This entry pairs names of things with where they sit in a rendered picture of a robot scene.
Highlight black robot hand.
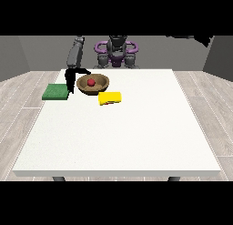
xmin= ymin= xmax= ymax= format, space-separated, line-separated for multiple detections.
xmin=165 ymin=36 xmax=215 ymax=48
xmin=64 ymin=66 xmax=92 ymax=95

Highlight green square pad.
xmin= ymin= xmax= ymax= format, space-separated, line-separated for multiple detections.
xmin=41 ymin=83 xmax=70 ymax=101

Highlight brown wooden bowl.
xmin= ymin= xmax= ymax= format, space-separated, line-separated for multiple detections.
xmin=76 ymin=73 xmax=110 ymax=97

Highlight yellow cup with melon print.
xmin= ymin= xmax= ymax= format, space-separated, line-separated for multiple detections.
xmin=97 ymin=91 xmax=123 ymax=107

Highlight grey robot trunk purple rings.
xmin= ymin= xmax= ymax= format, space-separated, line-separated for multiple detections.
xmin=92 ymin=36 xmax=141 ymax=70

